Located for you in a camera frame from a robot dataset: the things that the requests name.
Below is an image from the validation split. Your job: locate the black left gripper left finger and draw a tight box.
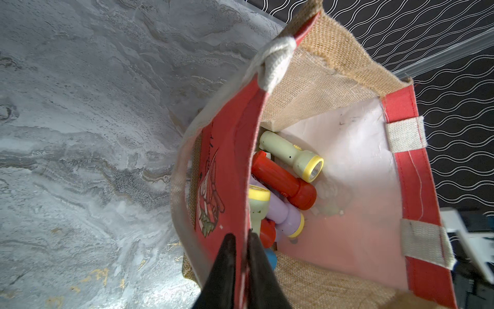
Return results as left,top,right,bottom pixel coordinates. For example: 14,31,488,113
192,233,236,309

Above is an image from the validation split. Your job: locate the light green flashlight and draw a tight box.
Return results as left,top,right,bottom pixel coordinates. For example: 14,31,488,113
259,131,324,183
248,184,271,236

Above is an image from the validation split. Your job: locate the red flashlight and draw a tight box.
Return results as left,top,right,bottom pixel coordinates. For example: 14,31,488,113
252,151,317,211
259,218,277,248

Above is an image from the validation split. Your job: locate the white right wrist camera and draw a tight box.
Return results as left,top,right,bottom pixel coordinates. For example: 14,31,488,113
440,207,493,284

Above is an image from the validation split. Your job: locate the blue flashlight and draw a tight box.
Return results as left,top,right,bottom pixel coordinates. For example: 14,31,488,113
264,248,277,270

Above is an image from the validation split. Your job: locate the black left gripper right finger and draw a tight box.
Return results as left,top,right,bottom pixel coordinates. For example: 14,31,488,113
247,230,292,309

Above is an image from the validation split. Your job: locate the jute tote bag red trim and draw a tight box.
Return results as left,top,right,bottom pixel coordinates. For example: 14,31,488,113
171,1,457,308

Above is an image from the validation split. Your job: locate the lavender flashlight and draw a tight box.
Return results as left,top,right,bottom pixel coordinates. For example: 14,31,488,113
250,176,305,238

